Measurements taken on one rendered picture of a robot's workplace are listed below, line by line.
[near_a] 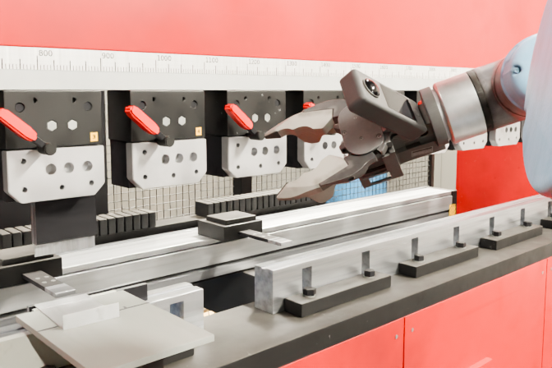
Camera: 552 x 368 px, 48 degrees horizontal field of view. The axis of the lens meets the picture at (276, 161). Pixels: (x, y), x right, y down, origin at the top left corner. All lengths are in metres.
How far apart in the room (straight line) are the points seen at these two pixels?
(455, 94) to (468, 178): 2.27
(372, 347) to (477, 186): 1.67
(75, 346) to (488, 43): 1.41
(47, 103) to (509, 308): 1.40
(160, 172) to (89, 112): 0.16
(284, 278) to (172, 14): 0.59
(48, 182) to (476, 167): 2.27
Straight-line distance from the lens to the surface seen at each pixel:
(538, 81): 0.29
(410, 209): 2.08
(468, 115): 0.72
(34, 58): 0.98
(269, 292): 1.31
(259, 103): 1.20
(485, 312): 1.79
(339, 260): 1.44
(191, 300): 1.18
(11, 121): 0.92
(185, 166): 1.10
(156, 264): 1.43
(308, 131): 0.76
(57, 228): 1.04
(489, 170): 2.92
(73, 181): 1.00
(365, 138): 0.72
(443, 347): 1.64
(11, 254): 1.27
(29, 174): 0.97
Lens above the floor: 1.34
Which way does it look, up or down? 6 degrees down
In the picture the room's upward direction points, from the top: straight up
